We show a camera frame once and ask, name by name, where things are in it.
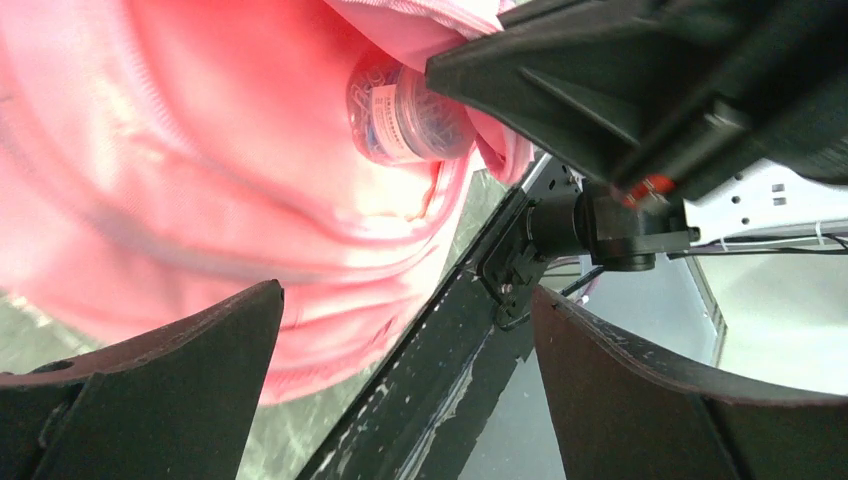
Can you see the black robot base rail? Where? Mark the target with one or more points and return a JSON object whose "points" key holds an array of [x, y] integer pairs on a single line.
{"points": [[425, 406]]}

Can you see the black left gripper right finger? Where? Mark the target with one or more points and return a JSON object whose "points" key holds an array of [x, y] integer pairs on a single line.
{"points": [[623, 407]]}

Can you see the pink student backpack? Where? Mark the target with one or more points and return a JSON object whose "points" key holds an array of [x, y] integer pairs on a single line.
{"points": [[158, 157]]}

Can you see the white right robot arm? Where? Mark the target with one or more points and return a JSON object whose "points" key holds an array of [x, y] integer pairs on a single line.
{"points": [[625, 232]]}

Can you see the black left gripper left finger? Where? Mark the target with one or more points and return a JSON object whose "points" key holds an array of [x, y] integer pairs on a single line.
{"points": [[176, 402]]}

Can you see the clear jar of paper clips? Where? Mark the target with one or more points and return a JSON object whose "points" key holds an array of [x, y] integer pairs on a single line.
{"points": [[395, 119]]}

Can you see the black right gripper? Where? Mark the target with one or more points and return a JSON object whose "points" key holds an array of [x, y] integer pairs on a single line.
{"points": [[690, 91]]}

